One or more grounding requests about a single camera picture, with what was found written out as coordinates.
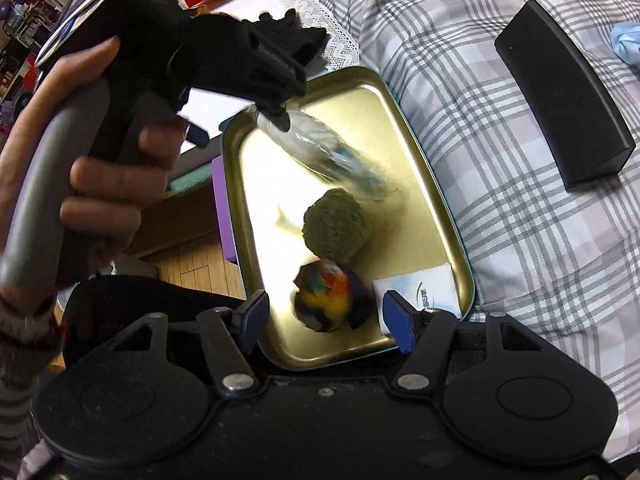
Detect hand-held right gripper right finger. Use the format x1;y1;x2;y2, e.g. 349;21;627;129
382;290;541;392

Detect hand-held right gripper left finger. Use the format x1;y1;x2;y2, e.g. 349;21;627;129
102;290;271;392

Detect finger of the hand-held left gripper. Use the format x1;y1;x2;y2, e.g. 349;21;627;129
170;85;211;149
215;19;307;132

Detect small white tissue packet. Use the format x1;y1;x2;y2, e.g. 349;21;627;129
372;262;462;337

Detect multicoloured soft ball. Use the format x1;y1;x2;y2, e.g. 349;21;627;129
292;259;376;333

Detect clear plastic packet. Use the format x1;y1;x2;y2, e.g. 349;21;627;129
250;105;408;206

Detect gold metal tray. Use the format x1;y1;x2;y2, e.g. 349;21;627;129
221;66;476;372

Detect green scrubber ball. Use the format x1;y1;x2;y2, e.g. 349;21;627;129
303;188;373;264

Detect light blue plastic bag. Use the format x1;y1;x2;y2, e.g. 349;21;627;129
611;21;640;64

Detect person's left hand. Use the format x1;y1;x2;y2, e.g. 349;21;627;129
0;36;187;261

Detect green sponge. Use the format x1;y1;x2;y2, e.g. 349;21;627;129
166;166;214;194

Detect black knit gloves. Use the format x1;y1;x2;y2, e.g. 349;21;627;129
250;9;329;70

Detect white lace cloth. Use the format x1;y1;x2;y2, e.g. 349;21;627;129
215;0;362;92

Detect purple block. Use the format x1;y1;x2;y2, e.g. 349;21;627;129
211;155;240;267

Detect cluttered storage shelf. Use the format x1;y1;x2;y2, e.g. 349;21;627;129
0;0;101;116

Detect black curved case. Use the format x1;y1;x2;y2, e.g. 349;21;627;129
494;0;637;192

